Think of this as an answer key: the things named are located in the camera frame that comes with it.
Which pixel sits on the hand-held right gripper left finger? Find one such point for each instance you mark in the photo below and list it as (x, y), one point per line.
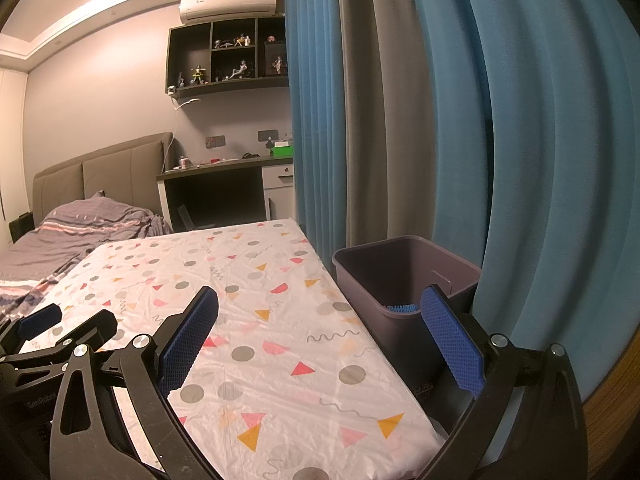
(187, 340)

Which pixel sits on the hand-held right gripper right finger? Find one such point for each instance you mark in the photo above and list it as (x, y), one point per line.
(452, 340)

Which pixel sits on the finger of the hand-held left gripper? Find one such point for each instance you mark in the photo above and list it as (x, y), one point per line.
(90, 327)
(42, 319)

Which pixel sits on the blue foam net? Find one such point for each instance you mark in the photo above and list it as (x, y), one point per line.
(400, 308)

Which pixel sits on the grey plastic bin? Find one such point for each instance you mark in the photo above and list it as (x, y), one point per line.
(370, 300)

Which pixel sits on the black box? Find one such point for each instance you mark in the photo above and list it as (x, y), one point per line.
(21, 227)

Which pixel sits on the patterned tablecloth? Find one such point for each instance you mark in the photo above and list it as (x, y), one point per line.
(280, 310)

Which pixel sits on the grey striped duvet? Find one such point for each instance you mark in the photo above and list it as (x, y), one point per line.
(90, 220)

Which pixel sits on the grey bed headboard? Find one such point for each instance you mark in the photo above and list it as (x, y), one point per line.
(120, 170)

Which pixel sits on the white drawer cabinet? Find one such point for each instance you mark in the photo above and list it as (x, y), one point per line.
(277, 195)

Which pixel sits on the dark desk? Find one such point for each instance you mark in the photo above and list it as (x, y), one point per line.
(215, 166)

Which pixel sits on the blue curtain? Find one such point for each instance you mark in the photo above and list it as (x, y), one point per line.
(315, 110)
(540, 160)

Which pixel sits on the small dark figurine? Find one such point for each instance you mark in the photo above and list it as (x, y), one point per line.
(269, 146)

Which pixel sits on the green box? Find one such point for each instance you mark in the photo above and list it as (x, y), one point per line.
(281, 151)

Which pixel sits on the grey curtain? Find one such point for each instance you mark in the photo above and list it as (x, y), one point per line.
(380, 135)

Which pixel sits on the group of small figurines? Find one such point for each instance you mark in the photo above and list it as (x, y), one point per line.
(199, 72)

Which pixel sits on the white air conditioner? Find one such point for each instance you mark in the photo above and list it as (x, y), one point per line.
(227, 5)

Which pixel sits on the wall socket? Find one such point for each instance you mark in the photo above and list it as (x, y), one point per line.
(216, 141)
(267, 135)

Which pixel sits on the dark wall shelf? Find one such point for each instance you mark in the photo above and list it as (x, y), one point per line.
(187, 50)

